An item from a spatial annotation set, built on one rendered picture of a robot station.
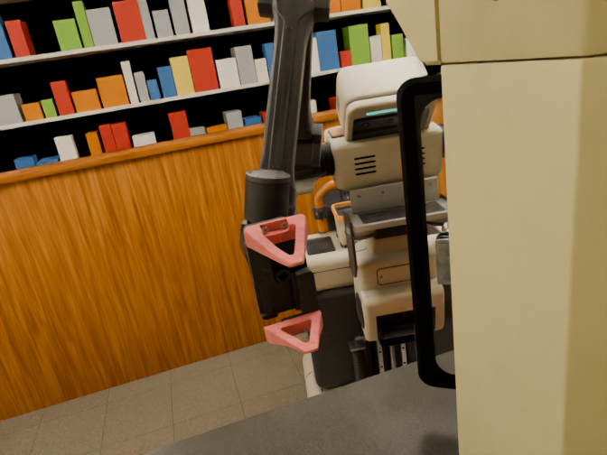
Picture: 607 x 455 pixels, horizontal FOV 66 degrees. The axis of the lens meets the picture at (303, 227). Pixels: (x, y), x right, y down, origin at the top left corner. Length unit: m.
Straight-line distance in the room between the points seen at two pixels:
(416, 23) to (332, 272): 1.25
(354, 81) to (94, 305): 1.77
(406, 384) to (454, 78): 0.54
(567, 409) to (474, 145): 0.16
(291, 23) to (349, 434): 0.59
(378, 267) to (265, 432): 0.66
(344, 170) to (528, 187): 0.91
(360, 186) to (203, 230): 1.29
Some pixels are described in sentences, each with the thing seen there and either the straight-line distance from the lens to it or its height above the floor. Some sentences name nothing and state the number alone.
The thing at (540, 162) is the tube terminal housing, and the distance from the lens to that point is 0.27.
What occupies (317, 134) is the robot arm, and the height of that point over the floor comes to 1.27.
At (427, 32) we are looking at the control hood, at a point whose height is 1.43.
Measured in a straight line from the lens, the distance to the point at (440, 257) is 0.57.
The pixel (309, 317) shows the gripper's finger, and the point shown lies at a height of 1.15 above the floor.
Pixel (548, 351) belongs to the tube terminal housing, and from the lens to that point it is 0.31.
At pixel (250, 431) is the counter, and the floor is 0.94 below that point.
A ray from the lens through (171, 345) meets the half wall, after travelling 2.59.
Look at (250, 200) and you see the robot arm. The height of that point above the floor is 1.27.
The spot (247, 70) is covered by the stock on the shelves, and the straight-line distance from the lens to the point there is 2.79.
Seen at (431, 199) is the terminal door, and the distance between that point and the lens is 0.56.
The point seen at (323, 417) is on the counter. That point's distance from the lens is 0.73.
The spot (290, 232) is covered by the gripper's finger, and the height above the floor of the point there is 1.26.
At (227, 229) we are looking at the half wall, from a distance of 2.36.
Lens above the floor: 1.43
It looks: 20 degrees down
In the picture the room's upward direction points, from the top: 9 degrees counter-clockwise
